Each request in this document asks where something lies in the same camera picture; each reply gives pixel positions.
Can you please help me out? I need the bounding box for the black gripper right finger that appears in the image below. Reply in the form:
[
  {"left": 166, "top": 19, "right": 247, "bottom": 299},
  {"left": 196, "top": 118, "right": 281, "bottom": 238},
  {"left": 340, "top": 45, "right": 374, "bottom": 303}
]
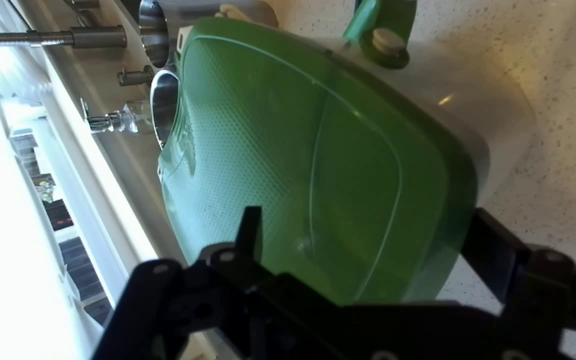
[{"left": 459, "top": 207, "right": 537, "bottom": 317}]

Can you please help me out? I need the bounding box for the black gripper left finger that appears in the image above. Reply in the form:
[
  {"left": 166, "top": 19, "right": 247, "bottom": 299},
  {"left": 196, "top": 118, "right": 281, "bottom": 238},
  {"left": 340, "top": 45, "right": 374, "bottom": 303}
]
[{"left": 233, "top": 204, "right": 266, "bottom": 264}]

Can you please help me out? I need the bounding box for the small steel bowl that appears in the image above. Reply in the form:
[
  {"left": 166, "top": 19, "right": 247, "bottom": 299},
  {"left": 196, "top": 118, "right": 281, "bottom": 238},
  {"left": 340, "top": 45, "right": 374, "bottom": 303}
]
[{"left": 145, "top": 68, "right": 184, "bottom": 152}]

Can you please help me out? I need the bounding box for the glass soap dispenser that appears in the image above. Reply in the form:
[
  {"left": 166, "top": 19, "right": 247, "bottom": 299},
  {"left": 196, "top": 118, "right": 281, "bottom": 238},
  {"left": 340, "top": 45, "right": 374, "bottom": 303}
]
[{"left": 78, "top": 96, "right": 154, "bottom": 139}]

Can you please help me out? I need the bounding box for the chrome kitchen faucet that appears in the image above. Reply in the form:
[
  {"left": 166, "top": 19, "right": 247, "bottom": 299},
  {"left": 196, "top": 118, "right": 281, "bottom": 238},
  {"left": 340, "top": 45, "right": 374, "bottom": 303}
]
[{"left": 0, "top": 24, "right": 132, "bottom": 50}]

